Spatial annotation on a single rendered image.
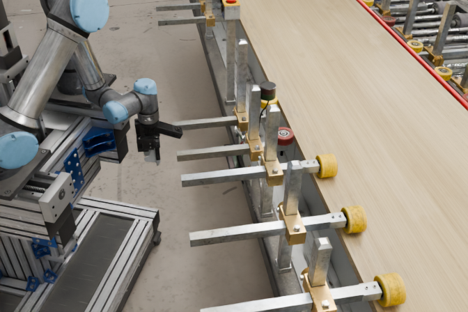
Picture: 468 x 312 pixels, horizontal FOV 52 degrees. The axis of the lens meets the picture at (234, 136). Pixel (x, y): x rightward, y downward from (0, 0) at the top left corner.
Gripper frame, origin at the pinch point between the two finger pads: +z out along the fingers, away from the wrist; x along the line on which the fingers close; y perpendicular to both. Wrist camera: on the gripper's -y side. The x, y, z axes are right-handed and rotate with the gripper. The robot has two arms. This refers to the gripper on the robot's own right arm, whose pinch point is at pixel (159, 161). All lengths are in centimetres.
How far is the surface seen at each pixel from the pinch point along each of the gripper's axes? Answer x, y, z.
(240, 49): -27, -36, -31
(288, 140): 4.0, -49.1, -7.3
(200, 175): 25.2, -12.8, -13.4
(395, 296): 79, -56, -13
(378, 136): 8, -84, -8
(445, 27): -57, -145, -19
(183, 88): -187, -24, 83
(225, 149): 0.8, -25.2, -3.5
